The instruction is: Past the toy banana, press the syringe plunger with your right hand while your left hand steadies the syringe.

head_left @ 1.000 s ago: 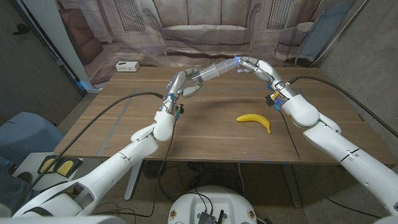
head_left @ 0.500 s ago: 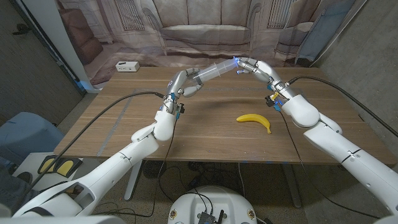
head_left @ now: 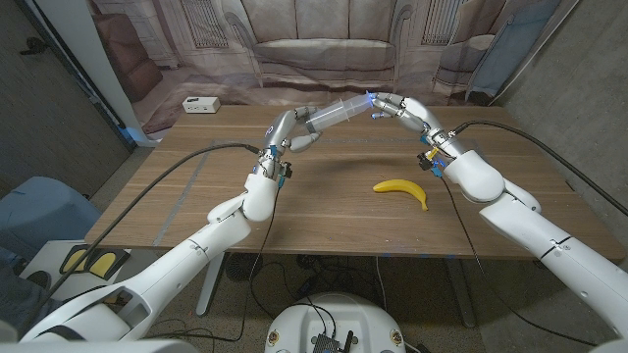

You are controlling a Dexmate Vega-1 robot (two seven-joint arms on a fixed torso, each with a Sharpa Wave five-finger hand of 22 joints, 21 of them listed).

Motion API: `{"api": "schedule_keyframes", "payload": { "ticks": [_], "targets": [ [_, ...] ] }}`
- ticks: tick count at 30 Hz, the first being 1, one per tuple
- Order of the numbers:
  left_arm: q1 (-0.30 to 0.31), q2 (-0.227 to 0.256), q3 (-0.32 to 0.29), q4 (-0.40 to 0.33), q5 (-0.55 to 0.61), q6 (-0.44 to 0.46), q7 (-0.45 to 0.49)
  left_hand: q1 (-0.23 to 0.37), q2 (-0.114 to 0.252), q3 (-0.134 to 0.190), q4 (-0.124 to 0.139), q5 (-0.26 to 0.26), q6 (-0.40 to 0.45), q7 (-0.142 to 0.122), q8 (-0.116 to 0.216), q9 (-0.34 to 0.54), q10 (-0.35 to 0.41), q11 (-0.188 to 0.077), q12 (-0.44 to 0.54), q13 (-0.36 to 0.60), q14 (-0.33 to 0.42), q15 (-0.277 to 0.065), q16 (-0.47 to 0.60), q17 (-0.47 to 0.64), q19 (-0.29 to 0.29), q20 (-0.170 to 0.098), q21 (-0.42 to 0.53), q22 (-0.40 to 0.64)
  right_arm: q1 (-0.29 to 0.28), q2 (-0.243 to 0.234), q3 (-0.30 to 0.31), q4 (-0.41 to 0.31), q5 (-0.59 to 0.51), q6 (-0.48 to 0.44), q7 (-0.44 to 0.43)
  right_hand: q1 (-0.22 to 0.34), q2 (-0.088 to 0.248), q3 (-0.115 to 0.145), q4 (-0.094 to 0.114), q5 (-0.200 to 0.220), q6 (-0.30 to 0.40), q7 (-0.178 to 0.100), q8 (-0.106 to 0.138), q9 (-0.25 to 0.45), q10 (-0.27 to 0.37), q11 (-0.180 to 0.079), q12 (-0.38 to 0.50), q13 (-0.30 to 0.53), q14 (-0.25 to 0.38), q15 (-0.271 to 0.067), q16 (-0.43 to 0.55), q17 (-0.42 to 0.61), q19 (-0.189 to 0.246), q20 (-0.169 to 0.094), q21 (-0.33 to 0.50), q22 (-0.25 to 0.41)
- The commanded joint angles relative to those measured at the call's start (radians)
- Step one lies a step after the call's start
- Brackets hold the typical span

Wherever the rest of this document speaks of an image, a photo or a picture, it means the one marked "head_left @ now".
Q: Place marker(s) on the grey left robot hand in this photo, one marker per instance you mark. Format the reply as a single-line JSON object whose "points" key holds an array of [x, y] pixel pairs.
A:
{"points": [[276, 130]]}

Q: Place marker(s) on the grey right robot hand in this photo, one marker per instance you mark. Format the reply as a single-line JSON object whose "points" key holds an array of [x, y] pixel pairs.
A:
{"points": [[417, 113]]}

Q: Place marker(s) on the large clear plastic syringe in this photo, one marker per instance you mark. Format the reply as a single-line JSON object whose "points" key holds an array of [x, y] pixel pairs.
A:
{"points": [[338, 113]]}

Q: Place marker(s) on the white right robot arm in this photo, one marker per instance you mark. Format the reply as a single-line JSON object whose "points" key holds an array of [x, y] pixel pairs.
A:
{"points": [[544, 240]]}

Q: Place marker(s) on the yellow toy banana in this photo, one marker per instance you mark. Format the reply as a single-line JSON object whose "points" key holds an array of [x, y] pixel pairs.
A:
{"points": [[400, 186]]}

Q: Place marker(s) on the grey tape outline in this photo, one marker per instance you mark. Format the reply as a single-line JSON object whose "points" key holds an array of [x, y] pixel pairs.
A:
{"points": [[368, 141]]}

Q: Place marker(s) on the white power box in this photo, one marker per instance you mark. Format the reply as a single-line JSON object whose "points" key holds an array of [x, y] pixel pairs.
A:
{"points": [[201, 105]]}

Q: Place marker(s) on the printed sofa room backdrop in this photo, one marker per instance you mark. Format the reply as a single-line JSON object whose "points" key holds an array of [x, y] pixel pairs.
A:
{"points": [[324, 49]]}

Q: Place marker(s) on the black round floor fan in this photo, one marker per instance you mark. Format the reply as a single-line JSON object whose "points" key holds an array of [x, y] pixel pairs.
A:
{"points": [[240, 267]]}

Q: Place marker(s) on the white table leg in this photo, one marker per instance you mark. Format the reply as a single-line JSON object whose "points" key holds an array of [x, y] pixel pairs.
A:
{"points": [[208, 294]]}

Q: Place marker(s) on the grey table leg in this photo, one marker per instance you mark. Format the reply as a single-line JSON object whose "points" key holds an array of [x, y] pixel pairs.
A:
{"points": [[461, 289]]}

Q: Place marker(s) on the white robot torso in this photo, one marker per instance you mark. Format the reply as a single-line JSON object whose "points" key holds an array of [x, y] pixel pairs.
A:
{"points": [[338, 314]]}

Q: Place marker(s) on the white upright panel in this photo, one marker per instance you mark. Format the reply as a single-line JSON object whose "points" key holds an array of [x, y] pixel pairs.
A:
{"points": [[83, 49]]}

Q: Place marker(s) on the white floor platform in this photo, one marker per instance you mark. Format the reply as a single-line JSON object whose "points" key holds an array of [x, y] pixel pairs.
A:
{"points": [[122, 274]]}

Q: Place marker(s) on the black and yellow foot pedal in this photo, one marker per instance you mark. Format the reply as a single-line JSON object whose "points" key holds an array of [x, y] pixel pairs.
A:
{"points": [[78, 261]]}

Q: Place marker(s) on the blue-grey upholstered seat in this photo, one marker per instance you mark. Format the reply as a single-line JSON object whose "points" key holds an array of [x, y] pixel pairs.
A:
{"points": [[44, 211]]}

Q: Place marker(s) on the black shoe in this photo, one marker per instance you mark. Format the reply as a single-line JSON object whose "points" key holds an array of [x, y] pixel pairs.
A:
{"points": [[39, 280]]}

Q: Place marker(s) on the person's leg in jeans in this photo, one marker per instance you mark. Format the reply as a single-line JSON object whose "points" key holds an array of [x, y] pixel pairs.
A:
{"points": [[19, 299]]}

